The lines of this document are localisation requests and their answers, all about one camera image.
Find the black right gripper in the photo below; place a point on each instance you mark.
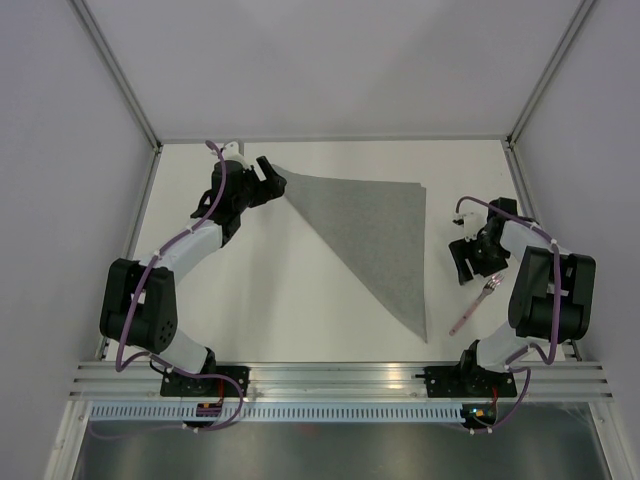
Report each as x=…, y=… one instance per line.
x=461, y=250

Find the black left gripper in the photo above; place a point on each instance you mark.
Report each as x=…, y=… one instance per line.
x=269, y=190

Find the pink handled fork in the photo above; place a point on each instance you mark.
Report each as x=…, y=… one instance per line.
x=490, y=286

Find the grey cloth napkin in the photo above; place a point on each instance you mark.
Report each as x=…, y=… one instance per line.
x=377, y=229

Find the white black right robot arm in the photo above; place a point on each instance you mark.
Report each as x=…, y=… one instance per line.
x=552, y=295

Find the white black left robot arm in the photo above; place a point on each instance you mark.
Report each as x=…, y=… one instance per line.
x=139, y=308

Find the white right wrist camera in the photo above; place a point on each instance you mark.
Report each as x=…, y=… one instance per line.
x=471, y=223

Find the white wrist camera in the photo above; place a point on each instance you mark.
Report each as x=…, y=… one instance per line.
x=234, y=151
x=471, y=223

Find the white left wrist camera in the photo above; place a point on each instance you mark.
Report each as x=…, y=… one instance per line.
x=234, y=151

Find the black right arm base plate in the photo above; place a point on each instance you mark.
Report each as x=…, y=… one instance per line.
x=454, y=382

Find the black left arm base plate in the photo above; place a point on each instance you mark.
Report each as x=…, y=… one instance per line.
x=175, y=385

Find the white slotted cable duct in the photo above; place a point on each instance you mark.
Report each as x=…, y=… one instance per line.
x=279, y=412

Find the aluminium frame rail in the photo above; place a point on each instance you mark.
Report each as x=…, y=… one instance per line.
x=566, y=381

